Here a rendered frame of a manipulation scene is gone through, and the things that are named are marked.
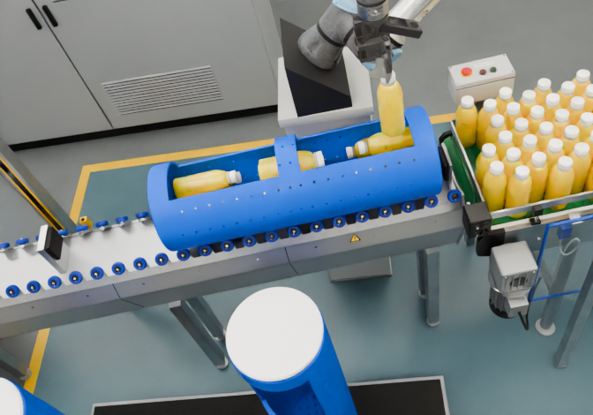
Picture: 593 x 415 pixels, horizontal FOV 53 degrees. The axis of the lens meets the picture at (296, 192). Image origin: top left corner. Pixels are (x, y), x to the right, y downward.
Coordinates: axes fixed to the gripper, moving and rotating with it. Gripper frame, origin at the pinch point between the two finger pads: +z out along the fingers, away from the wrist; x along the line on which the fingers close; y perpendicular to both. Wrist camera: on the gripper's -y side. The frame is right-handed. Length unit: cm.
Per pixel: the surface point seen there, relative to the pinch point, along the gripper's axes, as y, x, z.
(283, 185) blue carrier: 35.0, 9.2, 25.3
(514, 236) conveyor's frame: -32, 22, 59
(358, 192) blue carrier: 13.8, 12.9, 31.5
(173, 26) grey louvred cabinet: 86, -149, 69
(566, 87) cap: -58, -12, 34
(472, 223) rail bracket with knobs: -17, 23, 45
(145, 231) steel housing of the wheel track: 89, -6, 52
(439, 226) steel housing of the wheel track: -10, 13, 59
